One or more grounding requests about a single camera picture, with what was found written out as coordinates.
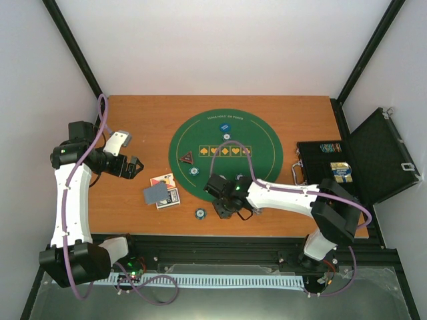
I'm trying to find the green blue chip stack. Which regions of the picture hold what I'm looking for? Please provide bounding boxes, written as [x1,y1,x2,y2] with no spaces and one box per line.
[195,208,207,220]

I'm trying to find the blue small blind button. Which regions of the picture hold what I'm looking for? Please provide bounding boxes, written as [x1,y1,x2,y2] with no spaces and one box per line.
[219,123,231,133]

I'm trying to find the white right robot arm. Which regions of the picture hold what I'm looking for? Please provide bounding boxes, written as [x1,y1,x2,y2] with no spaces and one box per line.
[204,174,363,271]

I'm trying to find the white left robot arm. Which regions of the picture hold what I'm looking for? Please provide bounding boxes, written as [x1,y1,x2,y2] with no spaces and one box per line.
[39,121,143,288]

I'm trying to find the blue backed card deck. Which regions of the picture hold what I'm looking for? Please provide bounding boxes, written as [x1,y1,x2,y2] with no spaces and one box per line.
[143,181,168,205]

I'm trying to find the yellow ace card box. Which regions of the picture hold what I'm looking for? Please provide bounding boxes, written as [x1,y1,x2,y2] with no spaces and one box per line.
[149,173,176,189]

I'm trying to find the blue club special card box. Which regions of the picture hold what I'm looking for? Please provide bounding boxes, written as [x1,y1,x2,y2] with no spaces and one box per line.
[156,188,181,209]

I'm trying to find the triangular all in button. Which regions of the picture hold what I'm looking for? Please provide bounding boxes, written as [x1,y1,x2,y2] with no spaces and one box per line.
[179,151,194,165]

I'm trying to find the green round poker mat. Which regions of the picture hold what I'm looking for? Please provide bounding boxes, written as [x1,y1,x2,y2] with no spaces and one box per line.
[169,109,284,202]

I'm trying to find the gold blue card pack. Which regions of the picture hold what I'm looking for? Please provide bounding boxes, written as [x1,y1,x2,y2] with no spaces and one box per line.
[330,162,353,183]

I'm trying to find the multicolour chips in case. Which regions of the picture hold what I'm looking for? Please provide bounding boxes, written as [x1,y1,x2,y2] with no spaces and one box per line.
[320,143,342,153]

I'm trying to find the black chip carrying case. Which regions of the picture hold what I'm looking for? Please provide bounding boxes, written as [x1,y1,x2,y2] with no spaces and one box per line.
[296,107,422,205]

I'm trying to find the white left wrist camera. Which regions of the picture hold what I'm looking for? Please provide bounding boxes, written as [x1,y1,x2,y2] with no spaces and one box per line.
[103,130,132,157]

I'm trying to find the light blue cable duct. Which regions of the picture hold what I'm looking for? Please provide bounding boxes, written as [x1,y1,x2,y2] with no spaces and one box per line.
[89,271,306,289]

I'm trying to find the black frame post left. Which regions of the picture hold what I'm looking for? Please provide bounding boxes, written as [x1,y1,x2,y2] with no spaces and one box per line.
[42,0,102,98]

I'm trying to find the black frame post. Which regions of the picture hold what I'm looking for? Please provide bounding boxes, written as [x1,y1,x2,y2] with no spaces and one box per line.
[336,0,406,107]
[42,0,102,98]

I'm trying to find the black frame post right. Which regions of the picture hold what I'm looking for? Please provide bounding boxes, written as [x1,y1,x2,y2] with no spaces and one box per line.
[336,0,406,107]

